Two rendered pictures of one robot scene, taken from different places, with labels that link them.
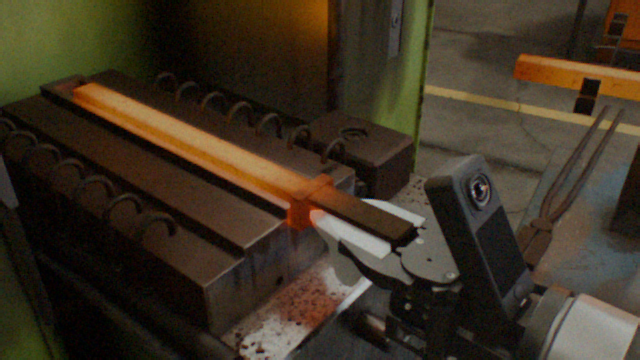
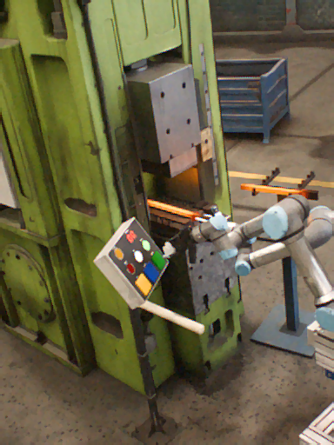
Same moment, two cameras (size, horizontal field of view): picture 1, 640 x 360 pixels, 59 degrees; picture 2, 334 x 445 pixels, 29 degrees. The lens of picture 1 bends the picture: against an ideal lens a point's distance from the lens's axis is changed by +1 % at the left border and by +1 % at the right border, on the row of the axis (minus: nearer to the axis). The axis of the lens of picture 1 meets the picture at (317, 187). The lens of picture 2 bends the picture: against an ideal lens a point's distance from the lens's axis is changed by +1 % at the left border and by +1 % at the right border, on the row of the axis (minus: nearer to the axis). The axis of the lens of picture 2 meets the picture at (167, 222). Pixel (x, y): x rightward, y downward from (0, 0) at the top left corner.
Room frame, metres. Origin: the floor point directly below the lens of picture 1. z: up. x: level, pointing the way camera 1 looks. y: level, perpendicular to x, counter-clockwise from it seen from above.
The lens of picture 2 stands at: (-2.55, -0.26, 2.52)
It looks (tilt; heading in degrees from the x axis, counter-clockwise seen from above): 27 degrees down; 8
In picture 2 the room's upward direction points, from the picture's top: 9 degrees counter-clockwise
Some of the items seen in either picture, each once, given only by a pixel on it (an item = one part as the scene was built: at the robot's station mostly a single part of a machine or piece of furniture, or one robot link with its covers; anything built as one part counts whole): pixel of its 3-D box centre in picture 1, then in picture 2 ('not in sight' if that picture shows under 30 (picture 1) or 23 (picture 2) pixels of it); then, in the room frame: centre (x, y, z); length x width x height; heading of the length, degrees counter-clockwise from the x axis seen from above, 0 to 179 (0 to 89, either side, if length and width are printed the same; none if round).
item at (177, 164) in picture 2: not in sight; (154, 155); (0.53, 0.19, 1.32); 0.42 x 0.20 x 0.10; 51
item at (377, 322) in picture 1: (377, 331); not in sight; (0.37, -0.06, 0.87); 0.04 x 0.03 x 0.03; 51
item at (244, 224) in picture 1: (149, 169); (163, 215); (0.53, 0.19, 0.96); 0.42 x 0.20 x 0.09; 51
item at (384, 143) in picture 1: (352, 157); (205, 209); (0.57, -0.04, 0.95); 0.12 x 0.08 x 0.06; 51
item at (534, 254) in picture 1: (576, 169); not in sight; (0.83, -0.45, 0.77); 0.60 x 0.04 x 0.01; 145
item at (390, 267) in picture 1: (391, 261); not in sight; (0.33, -0.06, 1.00); 0.09 x 0.05 x 0.02; 54
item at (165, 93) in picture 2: not in sight; (152, 107); (0.56, 0.16, 1.56); 0.42 x 0.39 x 0.40; 51
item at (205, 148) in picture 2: not in sight; (205, 144); (0.72, -0.07, 1.27); 0.09 x 0.02 x 0.17; 141
